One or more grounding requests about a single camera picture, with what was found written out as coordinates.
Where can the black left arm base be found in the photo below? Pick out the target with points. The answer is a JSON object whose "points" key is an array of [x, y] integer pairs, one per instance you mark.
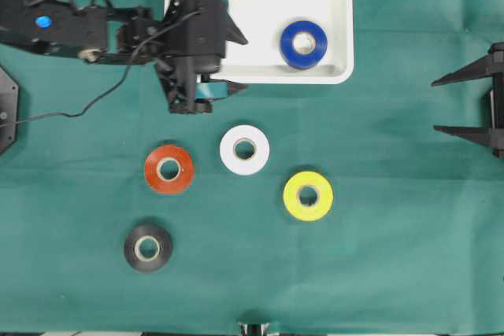
{"points": [[9, 100]]}

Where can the white tape roll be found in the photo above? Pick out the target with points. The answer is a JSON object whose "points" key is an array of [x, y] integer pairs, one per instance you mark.
{"points": [[244, 149]]}

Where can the black tape roll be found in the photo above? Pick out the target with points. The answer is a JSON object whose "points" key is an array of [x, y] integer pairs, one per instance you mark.
{"points": [[148, 248]]}

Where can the white plastic tray case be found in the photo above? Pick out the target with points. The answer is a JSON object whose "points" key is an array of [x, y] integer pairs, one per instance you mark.
{"points": [[262, 22]]}

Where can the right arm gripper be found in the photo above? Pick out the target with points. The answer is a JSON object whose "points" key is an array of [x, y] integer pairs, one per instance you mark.
{"points": [[491, 65]]}

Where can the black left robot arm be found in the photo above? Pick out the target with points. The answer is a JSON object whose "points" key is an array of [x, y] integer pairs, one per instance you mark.
{"points": [[62, 29]]}

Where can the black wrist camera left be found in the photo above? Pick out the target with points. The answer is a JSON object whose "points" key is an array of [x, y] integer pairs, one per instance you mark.
{"points": [[201, 36]]}

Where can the blue tape roll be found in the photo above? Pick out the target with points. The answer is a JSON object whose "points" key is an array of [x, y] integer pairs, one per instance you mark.
{"points": [[303, 44]]}

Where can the black white front mount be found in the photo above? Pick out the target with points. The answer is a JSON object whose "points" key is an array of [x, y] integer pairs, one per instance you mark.
{"points": [[256, 329]]}

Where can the yellow tape roll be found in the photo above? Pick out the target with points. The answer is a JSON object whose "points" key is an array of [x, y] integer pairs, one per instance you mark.
{"points": [[308, 196]]}

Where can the red tape roll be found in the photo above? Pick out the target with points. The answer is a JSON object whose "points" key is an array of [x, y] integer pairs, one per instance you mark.
{"points": [[169, 170]]}

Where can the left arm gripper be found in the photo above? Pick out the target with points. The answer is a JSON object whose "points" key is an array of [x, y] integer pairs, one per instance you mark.
{"points": [[140, 40]]}

